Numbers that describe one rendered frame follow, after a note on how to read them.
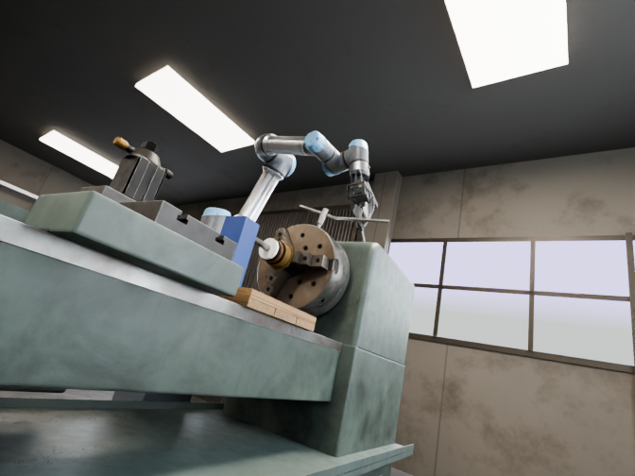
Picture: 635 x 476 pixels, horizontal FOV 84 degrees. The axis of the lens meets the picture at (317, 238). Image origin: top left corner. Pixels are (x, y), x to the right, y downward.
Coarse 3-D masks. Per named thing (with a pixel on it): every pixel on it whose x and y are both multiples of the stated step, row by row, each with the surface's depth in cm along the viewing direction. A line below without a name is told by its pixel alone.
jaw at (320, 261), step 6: (294, 252) 113; (294, 258) 112; (300, 258) 113; (306, 258) 112; (312, 258) 114; (318, 258) 113; (324, 258) 112; (294, 264) 114; (300, 264) 113; (306, 264) 112; (312, 264) 112; (318, 264) 111; (324, 264) 112; (330, 264) 114
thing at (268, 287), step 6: (270, 270) 114; (276, 270) 113; (282, 270) 115; (270, 276) 116; (276, 276) 114; (282, 276) 116; (288, 276) 119; (270, 282) 115; (276, 282) 116; (282, 282) 118; (264, 288) 118; (270, 288) 117; (276, 288) 117; (282, 288) 119; (270, 294) 116; (276, 294) 118
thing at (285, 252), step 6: (276, 240) 110; (282, 246) 109; (288, 246) 113; (282, 252) 109; (288, 252) 111; (276, 258) 108; (282, 258) 110; (288, 258) 111; (270, 264) 111; (276, 264) 110; (282, 264) 111; (288, 264) 114
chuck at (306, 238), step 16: (304, 224) 126; (304, 240) 123; (320, 240) 120; (336, 256) 116; (304, 272) 118; (320, 272) 115; (336, 272) 115; (288, 288) 118; (304, 288) 115; (320, 288) 112; (336, 288) 117; (288, 304) 116; (304, 304) 113; (320, 304) 116
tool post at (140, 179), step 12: (120, 168) 79; (132, 168) 76; (144, 168) 77; (156, 168) 80; (120, 180) 77; (132, 180) 75; (144, 180) 78; (156, 180) 80; (120, 192) 75; (132, 192) 75; (144, 192) 78; (156, 192) 80
